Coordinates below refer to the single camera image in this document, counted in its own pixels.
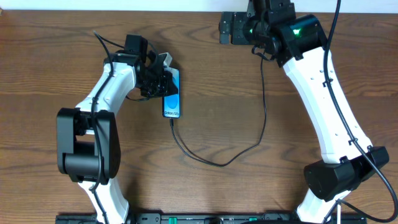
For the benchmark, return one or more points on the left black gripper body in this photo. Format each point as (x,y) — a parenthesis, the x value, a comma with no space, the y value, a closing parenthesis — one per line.
(168,84)

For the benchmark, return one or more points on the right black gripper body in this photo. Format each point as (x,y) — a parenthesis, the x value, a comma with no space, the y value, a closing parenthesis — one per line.
(245,30)

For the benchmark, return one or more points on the blue Samsung smartphone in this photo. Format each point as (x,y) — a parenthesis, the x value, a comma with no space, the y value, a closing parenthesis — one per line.
(171,104)

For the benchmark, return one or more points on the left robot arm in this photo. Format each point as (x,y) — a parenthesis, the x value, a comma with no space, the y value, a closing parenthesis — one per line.
(88,148)

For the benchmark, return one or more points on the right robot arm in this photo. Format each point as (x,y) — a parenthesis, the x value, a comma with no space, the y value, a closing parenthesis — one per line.
(301,48)

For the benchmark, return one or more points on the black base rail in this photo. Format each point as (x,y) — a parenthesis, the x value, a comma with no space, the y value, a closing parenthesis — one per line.
(148,218)

